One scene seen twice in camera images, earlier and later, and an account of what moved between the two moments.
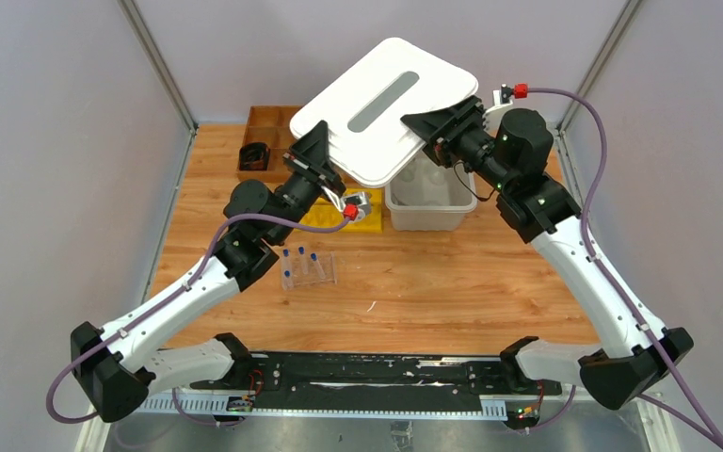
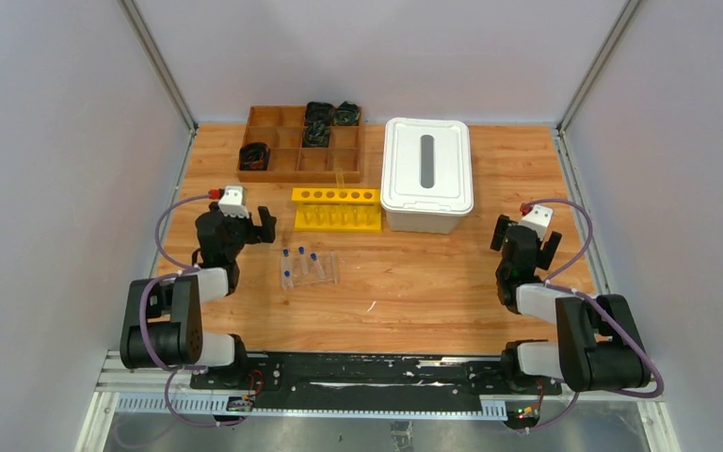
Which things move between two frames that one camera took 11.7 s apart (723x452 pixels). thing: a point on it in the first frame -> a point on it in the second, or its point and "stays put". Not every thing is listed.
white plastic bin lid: (364, 107) -> (426, 166)
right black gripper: (449, 125) -> (545, 256)
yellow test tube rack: (321, 211) stays put
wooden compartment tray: (270, 124) stays put
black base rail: (395, 381) stays put
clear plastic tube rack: (301, 269) stays put
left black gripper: (314, 171) -> (249, 226)
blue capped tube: (313, 256) stays put
